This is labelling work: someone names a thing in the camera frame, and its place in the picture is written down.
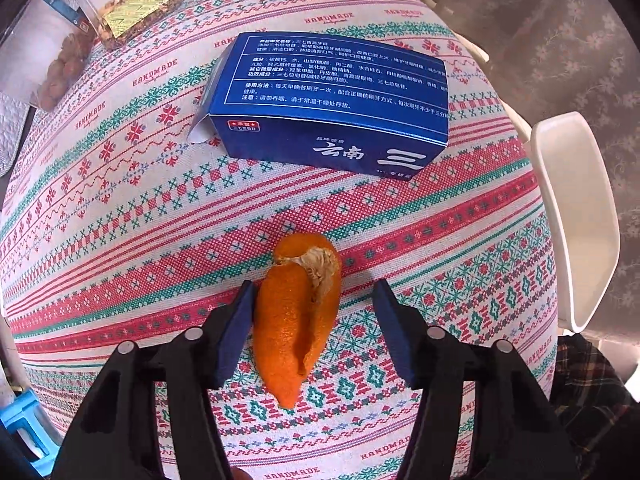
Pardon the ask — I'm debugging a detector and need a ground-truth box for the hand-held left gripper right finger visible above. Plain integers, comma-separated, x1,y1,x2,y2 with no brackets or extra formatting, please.
371,279,581,480

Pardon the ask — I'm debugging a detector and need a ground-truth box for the orange peel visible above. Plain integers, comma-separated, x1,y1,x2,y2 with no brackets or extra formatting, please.
254,232,344,409

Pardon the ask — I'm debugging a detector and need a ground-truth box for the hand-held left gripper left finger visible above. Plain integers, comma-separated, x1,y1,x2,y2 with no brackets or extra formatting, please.
52,280,261,480

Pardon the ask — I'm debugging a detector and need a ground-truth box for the plaid cloth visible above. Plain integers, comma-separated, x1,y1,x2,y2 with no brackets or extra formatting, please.
550,332,640,466

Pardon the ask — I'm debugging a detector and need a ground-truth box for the white quilted cloth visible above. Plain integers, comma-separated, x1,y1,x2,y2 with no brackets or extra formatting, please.
0,92,32,179

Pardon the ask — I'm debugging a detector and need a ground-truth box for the blue plastic stool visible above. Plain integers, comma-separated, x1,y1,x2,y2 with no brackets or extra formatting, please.
0,390,64,467

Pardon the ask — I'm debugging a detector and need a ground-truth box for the blue toothpaste box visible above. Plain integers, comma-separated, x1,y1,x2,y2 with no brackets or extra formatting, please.
187,31,451,177

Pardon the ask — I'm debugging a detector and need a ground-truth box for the white plastic bin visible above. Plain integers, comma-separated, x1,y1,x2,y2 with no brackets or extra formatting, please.
530,112,621,335

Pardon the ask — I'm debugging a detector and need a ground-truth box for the clear jar of peanuts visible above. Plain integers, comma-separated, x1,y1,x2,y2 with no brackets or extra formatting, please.
54,0,184,52

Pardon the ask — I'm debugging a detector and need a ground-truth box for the clear jar of walnuts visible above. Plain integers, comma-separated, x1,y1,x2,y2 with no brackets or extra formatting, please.
0,0,97,112

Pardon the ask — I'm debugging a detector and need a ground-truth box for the red green patterned tablecloth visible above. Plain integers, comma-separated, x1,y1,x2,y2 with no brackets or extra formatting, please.
0,0,559,480

